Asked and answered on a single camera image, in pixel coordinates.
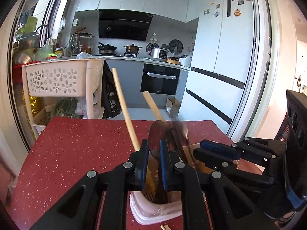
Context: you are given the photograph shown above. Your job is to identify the black range hood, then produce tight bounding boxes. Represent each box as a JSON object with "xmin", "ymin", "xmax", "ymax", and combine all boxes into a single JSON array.
[{"xmin": 98, "ymin": 10, "xmax": 154, "ymax": 41}]

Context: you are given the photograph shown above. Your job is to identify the gold foil bag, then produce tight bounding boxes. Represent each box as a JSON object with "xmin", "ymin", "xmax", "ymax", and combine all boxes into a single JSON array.
[{"xmin": 23, "ymin": 90, "xmax": 46, "ymax": 115}]

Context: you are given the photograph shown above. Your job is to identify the steel cooking pot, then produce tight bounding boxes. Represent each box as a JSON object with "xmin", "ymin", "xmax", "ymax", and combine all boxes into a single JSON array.
[{"xmin": 124, "ymin": 44, "xmax": 142, "ymax": 53}]

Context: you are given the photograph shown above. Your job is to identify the grey lower kitchen cabinets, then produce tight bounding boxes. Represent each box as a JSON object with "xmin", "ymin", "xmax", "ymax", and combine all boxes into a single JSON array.
[{"xmin": 106, "ymin": 59, "xmax": 190, "ymax": 111}]

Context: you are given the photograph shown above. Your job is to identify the white flower-cutout basket cart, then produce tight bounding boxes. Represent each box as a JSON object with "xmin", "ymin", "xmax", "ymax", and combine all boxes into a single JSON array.
[{"xmin": 21, "ymin": 57, "xmax": 107, "ymax": 139}]

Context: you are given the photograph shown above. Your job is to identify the metal basin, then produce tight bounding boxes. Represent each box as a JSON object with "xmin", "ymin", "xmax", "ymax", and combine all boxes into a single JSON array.
[{"xmin": 12, "ymin": 35, "xmax": 40, "ymax": 63}]

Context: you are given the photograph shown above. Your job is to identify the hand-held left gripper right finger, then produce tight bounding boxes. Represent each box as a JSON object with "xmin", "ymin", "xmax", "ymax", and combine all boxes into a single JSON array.
[{"xmin": 160, "ymin": 139, "xmax": 271, "ymax": 230}]

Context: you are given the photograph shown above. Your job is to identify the white countertop appliance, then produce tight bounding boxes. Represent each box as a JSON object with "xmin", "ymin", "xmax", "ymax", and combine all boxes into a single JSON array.
[{"xmin": 180, "ymin": 55, "xmax": 192, "ymax": 67}]

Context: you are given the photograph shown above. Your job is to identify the white upper kitchen cabinets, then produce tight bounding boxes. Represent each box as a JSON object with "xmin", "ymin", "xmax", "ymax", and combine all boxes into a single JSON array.
[{"xmin": 77, "ymin": 0, "xmax": 201, "ymax": 23}]

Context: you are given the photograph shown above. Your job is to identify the curved kitchen faucet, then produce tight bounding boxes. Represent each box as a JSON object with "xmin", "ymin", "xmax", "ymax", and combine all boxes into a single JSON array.
[{"xmin": 35, "ymin": 25, "xmax": 51, "ymax": 46}]

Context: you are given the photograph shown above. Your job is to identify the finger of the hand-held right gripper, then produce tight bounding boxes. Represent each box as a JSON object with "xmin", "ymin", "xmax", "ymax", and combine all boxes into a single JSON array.
[
  {"xmin": 200, "ymin": 137, "xmax": 287, "ymax": 163},
  {"xmin": 193, "ymin": 147, "xmax": 275, "ymax": 187}
]

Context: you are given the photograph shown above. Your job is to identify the small cardboard box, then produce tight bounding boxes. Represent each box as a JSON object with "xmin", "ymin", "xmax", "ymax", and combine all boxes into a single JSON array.
[{"xmin": 165, "ymin": 98, "xmax": 181, "ymax": 118}]

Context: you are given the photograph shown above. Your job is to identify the white spice rack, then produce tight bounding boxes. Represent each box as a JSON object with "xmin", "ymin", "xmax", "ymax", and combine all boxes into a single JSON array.
[{"xmin": 70, "ymin": 34, "xmax": 93, "ymax": 56}]

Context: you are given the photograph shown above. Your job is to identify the black built-in oven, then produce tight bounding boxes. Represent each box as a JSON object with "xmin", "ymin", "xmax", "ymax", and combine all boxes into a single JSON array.
[{"xmin": 140, "ymin": 63, "xmax": 181, "ymax": 96}]

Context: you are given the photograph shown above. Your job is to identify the black shopping bag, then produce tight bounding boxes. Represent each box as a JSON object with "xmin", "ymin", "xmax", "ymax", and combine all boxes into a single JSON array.
[{"xmin": 102, "ymin": 60, "xmax": 123, "ymax": 119}]

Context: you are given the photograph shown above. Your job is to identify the dark round patterned plate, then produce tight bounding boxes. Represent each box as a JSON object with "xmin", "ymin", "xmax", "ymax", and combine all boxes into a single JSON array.
[{"xmin": 145, "ymin": 42, "xmax": 159, "ymax": 53}]

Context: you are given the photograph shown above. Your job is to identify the white refrigerator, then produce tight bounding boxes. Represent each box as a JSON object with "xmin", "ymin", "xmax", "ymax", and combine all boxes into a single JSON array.
[{"xmin": 177, "ymin": 0, "xmax": 258, "ymax": 135}]

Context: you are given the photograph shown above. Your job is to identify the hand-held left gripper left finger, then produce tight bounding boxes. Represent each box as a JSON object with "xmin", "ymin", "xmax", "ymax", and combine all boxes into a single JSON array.
[{"xmin": 31, "ymin": 138, "xmax": 149, "ymax": 230}]

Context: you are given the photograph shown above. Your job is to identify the silver rice cooker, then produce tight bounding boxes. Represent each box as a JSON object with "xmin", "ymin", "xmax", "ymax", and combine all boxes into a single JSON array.
[{"xmin": 151, "ymin": 47, "xmax": 168, "ymax": 61}]

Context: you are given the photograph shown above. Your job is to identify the black wok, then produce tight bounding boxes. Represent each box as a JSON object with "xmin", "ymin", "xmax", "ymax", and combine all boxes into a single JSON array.
[{"xmin": 97, "ymin": 43, "xmax": 117, "ymax": 54}]

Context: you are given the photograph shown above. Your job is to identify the white plastic utensil holder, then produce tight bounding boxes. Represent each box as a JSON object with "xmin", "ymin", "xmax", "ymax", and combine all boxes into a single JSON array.
[{"xmin": 130, "ymin": 142, "xmax": 240, "ymax": 226}]

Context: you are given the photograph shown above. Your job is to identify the black round divided tray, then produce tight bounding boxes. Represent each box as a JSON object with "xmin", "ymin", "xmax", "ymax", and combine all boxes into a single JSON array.
[{"xmin": 168, "ymin": 39, "xmax": 184, "ymax": 53}]

